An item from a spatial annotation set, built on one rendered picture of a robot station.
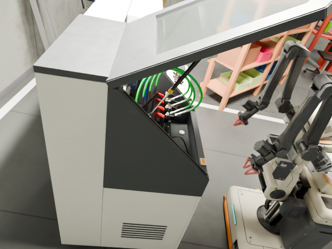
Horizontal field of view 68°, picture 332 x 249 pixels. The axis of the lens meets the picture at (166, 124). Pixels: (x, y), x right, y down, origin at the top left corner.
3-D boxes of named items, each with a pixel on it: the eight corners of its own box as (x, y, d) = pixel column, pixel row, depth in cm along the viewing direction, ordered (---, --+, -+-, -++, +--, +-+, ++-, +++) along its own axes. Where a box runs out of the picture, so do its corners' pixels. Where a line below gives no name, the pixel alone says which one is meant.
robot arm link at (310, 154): (359, 85, 99) (347, 74, 107) (324, 83, 100) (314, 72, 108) (315, 161, 127) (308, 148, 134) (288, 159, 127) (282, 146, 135)
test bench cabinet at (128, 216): (174, 255, 195) (201, 197, 146) (100, 251, 187) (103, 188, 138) (170, 183, 249) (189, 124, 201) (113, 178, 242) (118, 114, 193)
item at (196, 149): (200, 191, 150) (208, 174, 140) (193, 190, 149) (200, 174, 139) (190, 127, 198) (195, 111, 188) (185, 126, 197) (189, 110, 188)
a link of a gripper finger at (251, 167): (241, 174, 137) (254, 166, 132) (239, 165, 143) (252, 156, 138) (249, 180, 139) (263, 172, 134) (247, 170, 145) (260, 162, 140)
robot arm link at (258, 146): (289, 152, 125) (284, 141, 132) (274, 141, 121) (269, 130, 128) (269, 165, 131) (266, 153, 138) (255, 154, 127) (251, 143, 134)
